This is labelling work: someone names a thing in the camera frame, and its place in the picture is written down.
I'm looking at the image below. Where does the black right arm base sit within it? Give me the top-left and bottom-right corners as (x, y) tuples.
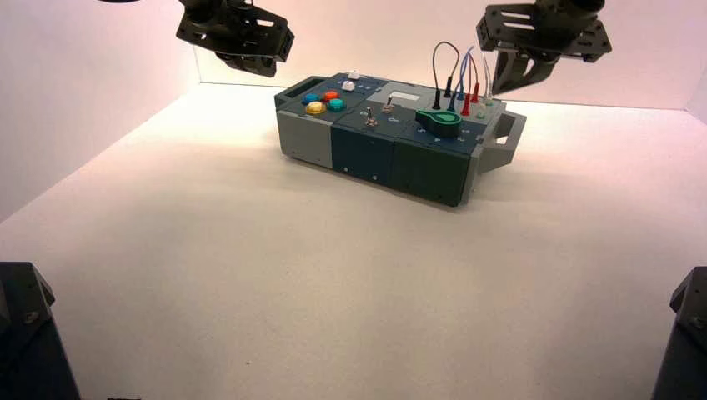
(651, 266), (707, 400)

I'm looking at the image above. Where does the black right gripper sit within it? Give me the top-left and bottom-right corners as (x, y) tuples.
(476, 2), (613, 96)

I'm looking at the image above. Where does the grey and teal control box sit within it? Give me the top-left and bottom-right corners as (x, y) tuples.
(274, 72), (527, 208)

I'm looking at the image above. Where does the green rotary knob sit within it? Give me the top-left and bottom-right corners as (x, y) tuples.
(415, 109), (464, 139)

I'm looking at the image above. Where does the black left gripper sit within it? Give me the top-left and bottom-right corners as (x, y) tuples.
(176, 0), (295, 78)

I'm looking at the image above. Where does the clear white jumper wire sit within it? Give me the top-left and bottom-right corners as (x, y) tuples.
(478, 52), (495, 107)

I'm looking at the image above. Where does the black jumper wire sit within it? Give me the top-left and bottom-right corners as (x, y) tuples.
(432, 41), (461, 110)

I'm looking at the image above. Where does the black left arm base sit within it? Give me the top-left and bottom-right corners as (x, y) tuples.
(0, 262), (82, 400)

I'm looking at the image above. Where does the blue jumper wire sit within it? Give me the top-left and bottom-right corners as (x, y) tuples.
(448, 47), (476, 113)

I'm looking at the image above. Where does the red jumper wire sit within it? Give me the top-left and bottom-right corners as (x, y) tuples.
(461, 55), (480, 117)

